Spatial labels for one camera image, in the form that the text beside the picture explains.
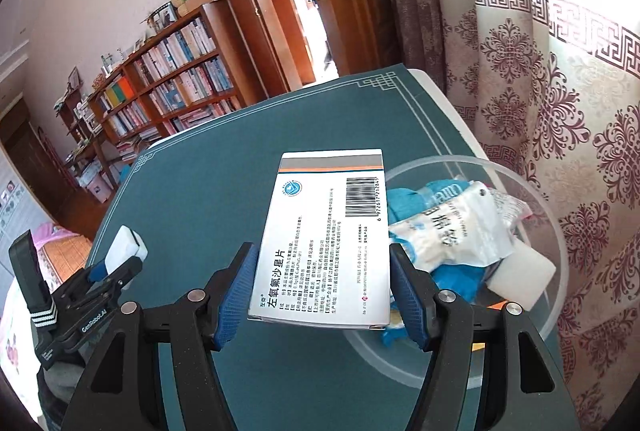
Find dark patterned curtain panel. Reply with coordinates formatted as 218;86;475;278
364;0;473;112

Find large wooden bookshelf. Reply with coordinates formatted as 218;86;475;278
90;3;256;162

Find blue burlap pouch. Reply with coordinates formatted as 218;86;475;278
387;180;473;237

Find white floral cloth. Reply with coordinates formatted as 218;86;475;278
0;281;43;392

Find clear plastic bowl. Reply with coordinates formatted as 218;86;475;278
345;155;571;392

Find blue plastic packet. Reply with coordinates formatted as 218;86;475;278
429;261;493;307

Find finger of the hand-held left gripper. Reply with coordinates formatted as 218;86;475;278
102;256;145;301
87;260;111;284

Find dark green table mat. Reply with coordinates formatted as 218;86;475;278
97;72;501;431

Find beige box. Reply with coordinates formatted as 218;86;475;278
171;0;232;16

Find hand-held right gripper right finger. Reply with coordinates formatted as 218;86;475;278
389;243;591;431

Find pink white storage box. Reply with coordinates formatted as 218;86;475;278
75;161;117;205

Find white medicine box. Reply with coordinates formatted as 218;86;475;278
247;150;391;327

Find light patterned curtain panel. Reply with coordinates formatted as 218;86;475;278
430;0;640;431

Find rows of books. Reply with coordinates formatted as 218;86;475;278
97;18;238;146

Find brown wooden wardrobe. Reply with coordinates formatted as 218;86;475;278
0;96;68;234

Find photo frame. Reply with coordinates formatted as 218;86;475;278
150;2;179;32

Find white foam block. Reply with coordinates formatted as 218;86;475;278
470;247;557;312
106;226;149;273

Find white plastic packet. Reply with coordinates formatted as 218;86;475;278
389;181;532;271

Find bamboo mat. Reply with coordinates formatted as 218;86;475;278
30;223;94;284

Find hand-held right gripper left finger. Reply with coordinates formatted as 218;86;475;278
60;241;261;431

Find small wooden shelf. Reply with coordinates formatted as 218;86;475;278
52;81;132;206

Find blue white cracker packet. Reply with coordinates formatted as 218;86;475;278
377;308;418;348

